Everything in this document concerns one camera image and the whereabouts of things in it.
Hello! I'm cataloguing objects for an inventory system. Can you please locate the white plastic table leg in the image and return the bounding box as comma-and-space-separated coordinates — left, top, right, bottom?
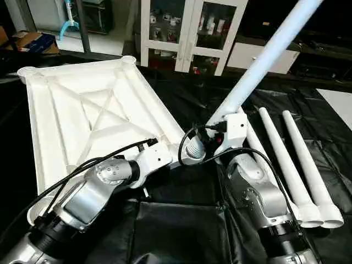
246, 124, 303, 222
282, 110, 345, 229
258, 107, 326, 229
185, 0, 326, 162

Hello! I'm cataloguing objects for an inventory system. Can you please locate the white plastic table top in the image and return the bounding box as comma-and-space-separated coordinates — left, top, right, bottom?
16, 55, 191, 224

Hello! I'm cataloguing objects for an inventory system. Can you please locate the white drawer unit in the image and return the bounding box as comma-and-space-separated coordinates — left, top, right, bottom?
226, 41, 301, 75

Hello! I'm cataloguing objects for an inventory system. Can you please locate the black work mat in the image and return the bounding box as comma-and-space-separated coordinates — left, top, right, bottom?
0, 51, 352, 264

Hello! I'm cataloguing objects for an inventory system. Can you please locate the white glass door cabinet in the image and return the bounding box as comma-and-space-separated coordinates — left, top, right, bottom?
140, 0, 249, 77

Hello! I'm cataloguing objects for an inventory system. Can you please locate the white flat board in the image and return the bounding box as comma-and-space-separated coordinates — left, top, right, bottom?
316, 88, 352, 131

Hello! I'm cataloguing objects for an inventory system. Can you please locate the dark low media cabinet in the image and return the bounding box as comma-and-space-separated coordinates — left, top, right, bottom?
300, 27, 352, 84

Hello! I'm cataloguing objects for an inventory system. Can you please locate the grey vertical metal pole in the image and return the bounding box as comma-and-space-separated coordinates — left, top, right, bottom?
75, 0, 92, 53

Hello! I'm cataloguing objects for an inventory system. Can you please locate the light blue plastic object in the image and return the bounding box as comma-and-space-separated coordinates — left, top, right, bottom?
59, 0, 79, 42

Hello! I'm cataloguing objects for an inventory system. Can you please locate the brown cardboard box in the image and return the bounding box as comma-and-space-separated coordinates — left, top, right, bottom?
10, 31, 57, 54

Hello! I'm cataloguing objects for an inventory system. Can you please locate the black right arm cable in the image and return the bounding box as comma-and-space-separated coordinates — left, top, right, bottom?
177, 123, 299, 222

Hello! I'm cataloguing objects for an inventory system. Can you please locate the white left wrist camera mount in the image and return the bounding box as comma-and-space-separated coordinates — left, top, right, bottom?
129, 141, 174, 190

